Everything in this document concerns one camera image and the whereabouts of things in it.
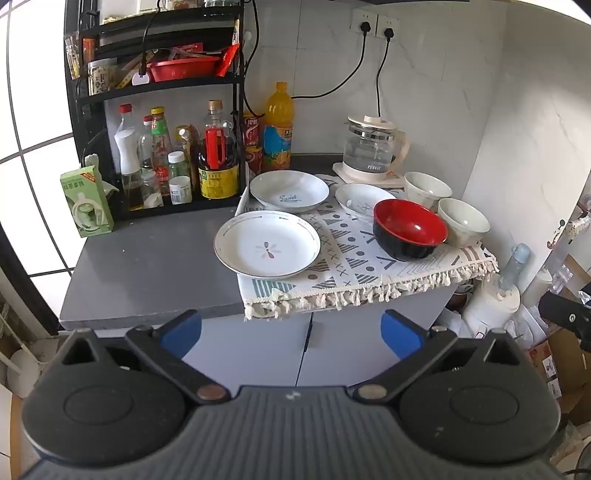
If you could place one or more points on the glass electric kettle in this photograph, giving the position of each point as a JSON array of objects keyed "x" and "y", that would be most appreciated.
[{"x": 369, "y": 147}]

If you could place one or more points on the small white cap bottle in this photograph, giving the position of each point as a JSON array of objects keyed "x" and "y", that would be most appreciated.
[{"x": 180, "y": 184}]

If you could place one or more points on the red and black bowl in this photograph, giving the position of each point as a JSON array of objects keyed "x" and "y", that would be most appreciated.
[{"x": 406, "y": 226}]

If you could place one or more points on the large white flower plate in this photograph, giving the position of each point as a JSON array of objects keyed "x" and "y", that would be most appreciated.
[{"x": 268, "y": 244}]

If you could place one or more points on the window with black bars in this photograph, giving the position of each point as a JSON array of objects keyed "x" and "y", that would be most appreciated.
[{"x": 32, "y": 115}]

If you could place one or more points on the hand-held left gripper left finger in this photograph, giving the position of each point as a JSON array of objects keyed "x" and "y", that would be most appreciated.
[{"x": 182, "y": 334}]

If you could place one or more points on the red drink can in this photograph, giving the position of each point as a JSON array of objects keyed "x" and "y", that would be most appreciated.
[
  {"x": 254, "y": 159},
  {"x": 252, "y": 131}
]

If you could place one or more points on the small white patterned plate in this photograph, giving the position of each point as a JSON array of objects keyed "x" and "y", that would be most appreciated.
[{"x": 362, "y": 198}]

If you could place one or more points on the white plate with blue script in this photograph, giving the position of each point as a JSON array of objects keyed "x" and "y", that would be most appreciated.
[{"x": 288, "y": 189}]

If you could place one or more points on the small glass jar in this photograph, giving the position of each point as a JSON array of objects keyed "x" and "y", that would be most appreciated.
[{"x": 151, "y": 189}]

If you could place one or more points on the pale blue bottle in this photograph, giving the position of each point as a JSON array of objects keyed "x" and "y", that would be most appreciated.
[{"x": 516, "y": 263}]

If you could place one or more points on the white plastic bag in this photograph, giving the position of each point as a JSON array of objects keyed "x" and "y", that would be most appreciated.
[{"x": 108, "y": 187}]

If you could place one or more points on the green cardboard box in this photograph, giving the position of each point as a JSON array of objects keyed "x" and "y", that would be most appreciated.
[{"x": 85, "y": 207}]

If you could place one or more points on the labelled glass jar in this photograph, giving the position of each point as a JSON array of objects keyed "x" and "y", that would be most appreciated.
[{"x": 102, "y": 76}]

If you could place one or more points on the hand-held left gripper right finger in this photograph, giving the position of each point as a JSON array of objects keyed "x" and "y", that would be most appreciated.
[{"x": 401, "y": 334}]

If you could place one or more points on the patterned fringed table cloth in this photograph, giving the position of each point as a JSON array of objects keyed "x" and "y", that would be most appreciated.
[{"x": 341, "y": 258}]

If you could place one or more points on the white ceramic bowl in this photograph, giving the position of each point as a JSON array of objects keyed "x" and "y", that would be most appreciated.
[
  {"x": 427, "y": 187},
  {"x": 464, "y": 219}
]

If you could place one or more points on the red plastic basket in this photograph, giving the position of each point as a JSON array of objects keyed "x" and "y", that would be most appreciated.
[{"x": 182, "y": 68}]

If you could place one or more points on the black metal shelf rack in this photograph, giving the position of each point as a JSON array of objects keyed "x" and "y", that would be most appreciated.
[{"x": 161, "y": 87}]

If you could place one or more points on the white floor appliance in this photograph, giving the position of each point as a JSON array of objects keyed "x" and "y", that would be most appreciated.
[{"x": 489, "y": 304}]

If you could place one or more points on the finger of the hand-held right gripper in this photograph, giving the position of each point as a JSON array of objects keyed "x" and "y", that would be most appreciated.
[{"x": 565, "y": 314}]

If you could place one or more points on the red snack packet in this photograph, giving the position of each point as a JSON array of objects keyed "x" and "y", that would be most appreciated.
[{"x": 228, "y": 59}]

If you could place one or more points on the white wall outlet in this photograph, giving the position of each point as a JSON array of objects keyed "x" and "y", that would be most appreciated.
[
  {"x": 360, "y": 16},
  {"x": 388, "y": 22}
]

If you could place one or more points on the red label sauce bottle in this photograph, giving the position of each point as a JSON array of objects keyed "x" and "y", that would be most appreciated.
[{"x": 160, "y": 138}]

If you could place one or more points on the orange juice bottle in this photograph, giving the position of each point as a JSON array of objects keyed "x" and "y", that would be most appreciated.
[{"x": 278, "y": 124}]

